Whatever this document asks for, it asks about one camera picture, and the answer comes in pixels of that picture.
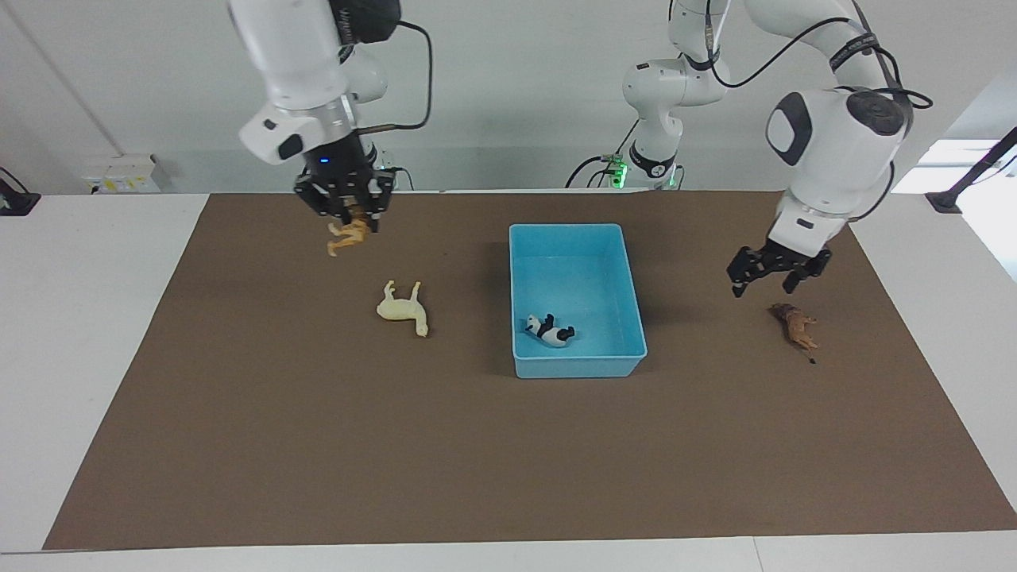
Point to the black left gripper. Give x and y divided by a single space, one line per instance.
794 258

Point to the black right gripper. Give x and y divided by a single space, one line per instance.
338 175

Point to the orange tiger toy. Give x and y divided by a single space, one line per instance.
349 236

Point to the brown lion toy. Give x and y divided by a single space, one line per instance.
794 326

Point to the cream llama toy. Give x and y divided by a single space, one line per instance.
397 308

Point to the black white panda toy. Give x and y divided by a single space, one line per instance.
552 334

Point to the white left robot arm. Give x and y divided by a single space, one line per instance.
834 143

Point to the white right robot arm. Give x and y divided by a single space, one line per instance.
302 63

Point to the blue plastic storage box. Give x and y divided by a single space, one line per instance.
588 270

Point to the white socket box yellow labels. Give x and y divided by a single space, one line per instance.
119 171

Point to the black slanted stand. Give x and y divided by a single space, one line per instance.
973 171

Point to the brown table mat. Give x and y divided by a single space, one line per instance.
477 461

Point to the black clamp mount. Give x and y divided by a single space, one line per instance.
16 202

